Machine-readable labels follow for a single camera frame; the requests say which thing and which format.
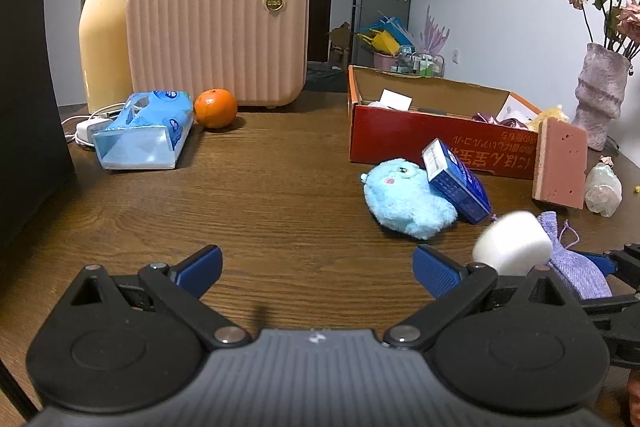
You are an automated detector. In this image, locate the black paper bag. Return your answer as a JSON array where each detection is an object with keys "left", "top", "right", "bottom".
[{"left": 1, "top": 0, "right": 74, "bottom": 249}]

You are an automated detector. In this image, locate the fallen pink petal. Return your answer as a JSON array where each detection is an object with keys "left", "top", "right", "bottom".
[{"left": 600, "top": 156, "right": 614, "bottom": 167}]

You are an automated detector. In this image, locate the pink ribbed small suitcase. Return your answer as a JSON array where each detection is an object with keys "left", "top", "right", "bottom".
[{"left": 126, "top": 0, "right": 307, "bottom": 107}]

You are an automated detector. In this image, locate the blue small carton box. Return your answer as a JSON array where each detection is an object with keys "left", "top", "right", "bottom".
[{"left": 422, "top": 139, "right": 491, "bottom": 225}]

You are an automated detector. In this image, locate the white tag card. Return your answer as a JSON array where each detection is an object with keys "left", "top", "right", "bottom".
[{"left": 378, "top": 89, "right": 412, "bottom": 112}]

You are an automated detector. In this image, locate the light blue plush toy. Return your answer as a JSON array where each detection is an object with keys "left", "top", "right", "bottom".
[{"left": 360, "top": 158, "right": 458, "bottom": 241}]

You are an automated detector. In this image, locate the yellow thermos jug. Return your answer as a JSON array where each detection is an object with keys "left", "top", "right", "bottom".
[{"left": 78, "top": 0, "right": 132, "bottom": 112}]

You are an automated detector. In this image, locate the white foam cylinder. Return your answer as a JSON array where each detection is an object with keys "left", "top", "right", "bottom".
[{"left": 472, "top": 211, "right": 552, "bottom": 277}]

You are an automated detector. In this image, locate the purple satin scrunchie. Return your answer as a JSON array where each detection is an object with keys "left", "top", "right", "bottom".
[{"left": 472, "top": 113, "right": 528, "bottom": 130}]

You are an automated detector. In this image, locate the purple textured vase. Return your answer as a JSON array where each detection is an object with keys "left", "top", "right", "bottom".
[{"left": 573, "top": 43, "right": 631, "bottom": 152}]

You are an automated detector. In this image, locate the yellow white plush toy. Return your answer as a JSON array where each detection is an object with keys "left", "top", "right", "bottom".
[{"left": 526, "top": 104, "right": 570, "bottom": 132}]

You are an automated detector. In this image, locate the orange tangerine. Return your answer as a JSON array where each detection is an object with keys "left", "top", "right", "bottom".
[{"left": 193, "top": 89, "right": 238, "bottom": 129}]

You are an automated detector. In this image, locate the red cardboard box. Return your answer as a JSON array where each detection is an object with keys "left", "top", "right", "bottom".
[{"left": 348, "top": 65, "right": 540, "bottom": 180}]

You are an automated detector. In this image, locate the blue tissue pack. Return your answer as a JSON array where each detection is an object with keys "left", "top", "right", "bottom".
[{"left": 93, "top": 90, "right": 193, "bottom": 170}]

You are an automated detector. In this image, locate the purple woven pouch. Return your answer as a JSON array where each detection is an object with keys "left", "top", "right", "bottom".
[{"left": 537, "top": 211, "right": 612, "bottom": 300}]

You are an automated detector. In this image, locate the white charger with cable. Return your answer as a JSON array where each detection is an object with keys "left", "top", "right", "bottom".
[{"left": 61, "top": 102, "right": 125, "bottom": 148}]

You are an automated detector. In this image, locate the storage cart with bottles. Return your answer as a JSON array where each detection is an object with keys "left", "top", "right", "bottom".
[{"left": 390, "top": 48, "right": 445, "bottom": 78}]

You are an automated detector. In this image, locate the translucent plastic wrapped item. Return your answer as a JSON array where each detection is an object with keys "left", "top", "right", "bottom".
[{"left": 584, "top": 162, "right": 623, "bottom": 218}]

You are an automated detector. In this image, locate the black bag on floor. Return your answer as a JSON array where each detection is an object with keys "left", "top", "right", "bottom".
[{"left": 304, "top": 62, "right": 348, "bottom": 93}]

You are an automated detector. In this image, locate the pink layered sponge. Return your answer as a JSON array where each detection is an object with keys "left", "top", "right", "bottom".
[{"left": 532, "top": 118, "right": 588, "bottom": 209}]

